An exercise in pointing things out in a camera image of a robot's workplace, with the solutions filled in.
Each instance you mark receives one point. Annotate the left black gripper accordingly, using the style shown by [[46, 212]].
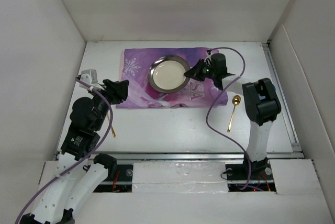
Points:
[[116, 90]]

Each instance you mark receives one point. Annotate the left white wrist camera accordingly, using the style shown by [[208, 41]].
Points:
[[88, 80]]

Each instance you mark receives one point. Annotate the round metal plate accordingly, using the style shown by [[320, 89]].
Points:
[[166, 74]]

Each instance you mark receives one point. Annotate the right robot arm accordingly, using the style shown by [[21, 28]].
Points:
[[261, 106]]

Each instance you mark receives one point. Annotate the gold spoon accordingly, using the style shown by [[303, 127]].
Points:
[[236, 100]]

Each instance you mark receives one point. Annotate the purple pink printed cloth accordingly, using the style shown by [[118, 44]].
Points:
[[135, 65]]

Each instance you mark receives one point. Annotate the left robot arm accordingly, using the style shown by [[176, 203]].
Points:
[[74, 179]]

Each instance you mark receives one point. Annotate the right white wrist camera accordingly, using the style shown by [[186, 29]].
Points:
[[209, 56]]

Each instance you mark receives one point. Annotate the gold fork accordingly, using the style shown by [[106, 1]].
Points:
[[111, 128]]

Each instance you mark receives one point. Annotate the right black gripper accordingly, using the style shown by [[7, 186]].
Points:
[[194, 72]]

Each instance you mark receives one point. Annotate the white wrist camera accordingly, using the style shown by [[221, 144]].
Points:
[[209, 56], [88, 80]]

